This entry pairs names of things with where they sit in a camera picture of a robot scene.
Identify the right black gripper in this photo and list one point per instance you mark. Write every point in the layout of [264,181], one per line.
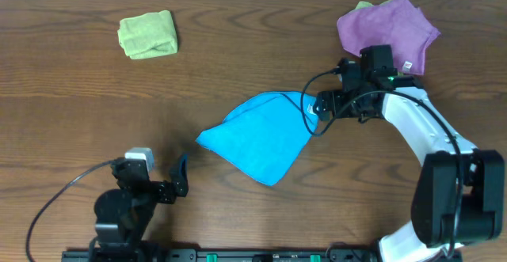
[323,98]

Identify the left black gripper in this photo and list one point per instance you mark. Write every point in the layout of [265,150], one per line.
[169,187]

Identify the blue microfiber cloth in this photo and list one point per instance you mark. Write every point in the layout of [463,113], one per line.
[264,136]

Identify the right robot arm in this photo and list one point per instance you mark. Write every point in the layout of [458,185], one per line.
[459,198]

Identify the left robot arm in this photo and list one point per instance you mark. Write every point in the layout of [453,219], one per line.
[124,214]

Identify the green cloth under pile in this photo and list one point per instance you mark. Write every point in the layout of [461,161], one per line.
[364,4]

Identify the purple microfiber cloth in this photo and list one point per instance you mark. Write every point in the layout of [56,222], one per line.
[398,23]

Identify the folded green cloth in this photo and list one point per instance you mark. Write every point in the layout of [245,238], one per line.
[148,36]

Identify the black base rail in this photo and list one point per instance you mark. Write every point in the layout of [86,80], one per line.
[191,255]

